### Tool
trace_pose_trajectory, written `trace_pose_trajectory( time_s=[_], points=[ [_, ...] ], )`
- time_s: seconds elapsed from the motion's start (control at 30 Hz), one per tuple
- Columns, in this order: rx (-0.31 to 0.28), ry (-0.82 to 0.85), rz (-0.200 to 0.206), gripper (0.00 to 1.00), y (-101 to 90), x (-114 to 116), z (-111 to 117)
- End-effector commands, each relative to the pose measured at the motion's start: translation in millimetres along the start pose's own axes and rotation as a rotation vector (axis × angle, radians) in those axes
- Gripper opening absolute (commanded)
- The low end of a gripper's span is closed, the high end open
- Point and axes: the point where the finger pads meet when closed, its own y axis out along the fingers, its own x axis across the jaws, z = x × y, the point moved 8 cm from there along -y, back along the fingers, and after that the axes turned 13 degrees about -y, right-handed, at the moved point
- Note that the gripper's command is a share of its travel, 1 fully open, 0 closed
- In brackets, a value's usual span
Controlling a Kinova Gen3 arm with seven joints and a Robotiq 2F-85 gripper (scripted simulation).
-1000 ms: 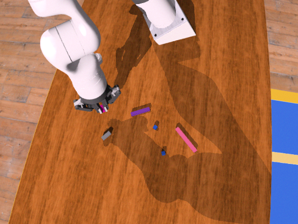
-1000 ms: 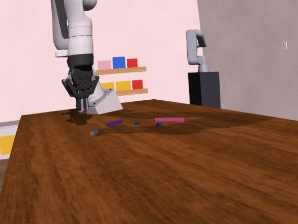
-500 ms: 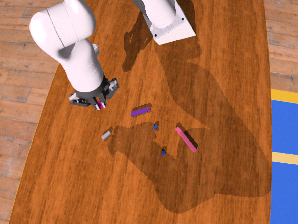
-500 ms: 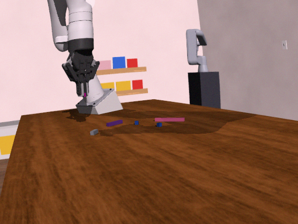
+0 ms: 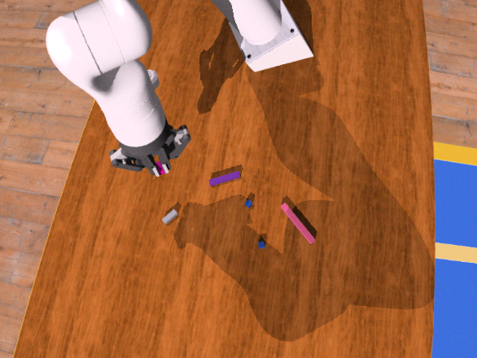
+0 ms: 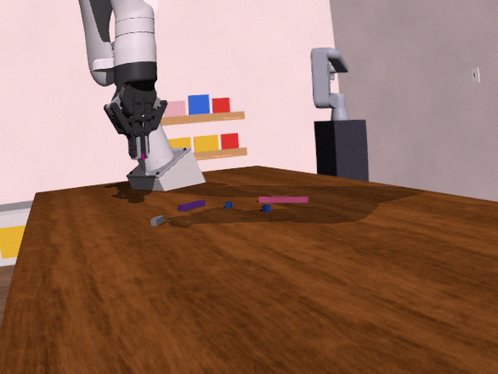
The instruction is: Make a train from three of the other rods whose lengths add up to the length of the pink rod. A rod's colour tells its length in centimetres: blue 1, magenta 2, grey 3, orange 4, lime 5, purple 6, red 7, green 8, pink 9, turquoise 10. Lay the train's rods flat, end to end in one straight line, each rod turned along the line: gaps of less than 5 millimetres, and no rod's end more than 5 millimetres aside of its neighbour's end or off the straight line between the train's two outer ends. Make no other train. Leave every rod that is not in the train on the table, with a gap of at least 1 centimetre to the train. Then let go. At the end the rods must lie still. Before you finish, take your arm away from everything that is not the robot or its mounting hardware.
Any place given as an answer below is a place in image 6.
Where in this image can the purple rod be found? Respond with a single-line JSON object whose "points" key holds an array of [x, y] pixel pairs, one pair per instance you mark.
{"points": [[191, 205]]}

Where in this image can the pink rod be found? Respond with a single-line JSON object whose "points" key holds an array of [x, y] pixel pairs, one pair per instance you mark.
{"points": [[283, 199]]}

